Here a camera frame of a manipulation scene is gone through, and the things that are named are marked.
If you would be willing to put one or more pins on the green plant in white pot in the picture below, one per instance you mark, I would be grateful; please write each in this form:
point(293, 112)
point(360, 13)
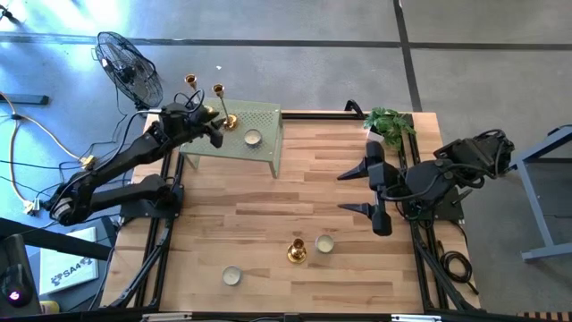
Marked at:
point(389, 123)

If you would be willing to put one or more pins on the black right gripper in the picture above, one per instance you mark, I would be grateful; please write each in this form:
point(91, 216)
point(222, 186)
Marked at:
point(374, 151)

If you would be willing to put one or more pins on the black curved bracket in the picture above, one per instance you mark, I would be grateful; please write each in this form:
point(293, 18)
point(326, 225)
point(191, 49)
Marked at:
point(355, 106)

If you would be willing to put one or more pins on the white strip on frame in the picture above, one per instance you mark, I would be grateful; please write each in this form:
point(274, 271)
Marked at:
point(165, 317)
point(415, 318)

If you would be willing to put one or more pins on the brass candlestick holder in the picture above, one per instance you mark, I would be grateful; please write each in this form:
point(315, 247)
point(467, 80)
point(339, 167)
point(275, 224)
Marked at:
point(191, 81)
point(230, 122)
point(296, 255)

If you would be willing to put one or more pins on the grey metal table frame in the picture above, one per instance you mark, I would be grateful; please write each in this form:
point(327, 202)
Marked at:
point(535, 210)

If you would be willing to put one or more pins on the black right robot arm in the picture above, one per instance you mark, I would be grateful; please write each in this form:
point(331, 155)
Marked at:
point(429, 181)

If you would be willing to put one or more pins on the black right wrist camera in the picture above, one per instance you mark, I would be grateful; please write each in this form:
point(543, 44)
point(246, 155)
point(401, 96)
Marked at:
point(388, 176)

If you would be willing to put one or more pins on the white printed box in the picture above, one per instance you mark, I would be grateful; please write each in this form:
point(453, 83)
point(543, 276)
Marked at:
point(67, 264)

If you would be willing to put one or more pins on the glowing computer mouse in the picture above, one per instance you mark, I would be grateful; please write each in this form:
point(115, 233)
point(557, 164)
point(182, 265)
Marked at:
point(15, 295)

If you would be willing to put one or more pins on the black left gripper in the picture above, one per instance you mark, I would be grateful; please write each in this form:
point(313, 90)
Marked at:
point(179, 123)

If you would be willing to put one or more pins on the black flat bar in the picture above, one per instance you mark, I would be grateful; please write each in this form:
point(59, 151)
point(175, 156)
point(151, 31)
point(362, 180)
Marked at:
point(27, 100)

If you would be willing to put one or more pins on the small yellow object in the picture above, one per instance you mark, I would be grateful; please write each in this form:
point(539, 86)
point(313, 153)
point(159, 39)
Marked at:
point(49, 307)

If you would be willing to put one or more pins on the black floor fan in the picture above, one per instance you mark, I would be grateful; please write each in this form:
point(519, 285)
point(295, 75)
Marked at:
point(129, 71)

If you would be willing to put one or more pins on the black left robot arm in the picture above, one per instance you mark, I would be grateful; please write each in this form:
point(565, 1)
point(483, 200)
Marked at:
point(125, 157)

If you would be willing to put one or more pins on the white candle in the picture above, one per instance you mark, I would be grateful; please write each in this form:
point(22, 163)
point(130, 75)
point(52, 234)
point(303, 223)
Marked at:
point(253, 138)
point(325, 243)
point(232, 276)

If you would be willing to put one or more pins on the black aluminium frame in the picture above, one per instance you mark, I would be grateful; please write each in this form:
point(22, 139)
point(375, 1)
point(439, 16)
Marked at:
point(313, 116)

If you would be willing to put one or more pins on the green perforated metal shelf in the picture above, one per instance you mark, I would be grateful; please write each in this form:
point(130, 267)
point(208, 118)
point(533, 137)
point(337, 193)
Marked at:
point(254, 116)

